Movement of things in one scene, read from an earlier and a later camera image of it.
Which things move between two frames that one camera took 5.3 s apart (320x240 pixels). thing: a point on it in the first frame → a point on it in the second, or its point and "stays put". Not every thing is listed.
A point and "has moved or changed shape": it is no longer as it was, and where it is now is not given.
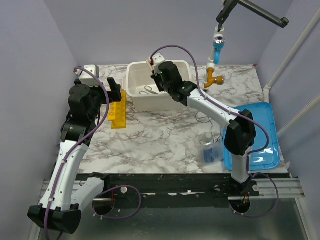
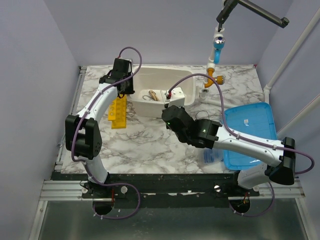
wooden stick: x=149 y=63 → x=153 y=94
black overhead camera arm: x=228 y=6 stays put
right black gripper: x=155 y=78 → x=179 y=107
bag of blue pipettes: x=211 y=155 stays put
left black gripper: x=115 y=93 → x=130 y=90
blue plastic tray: x=269 y=157 stays put
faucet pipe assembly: x=219 y=41 stays put
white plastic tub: x=143 y=94 has moved or changed shape
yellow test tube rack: x=117 y=112 stays put
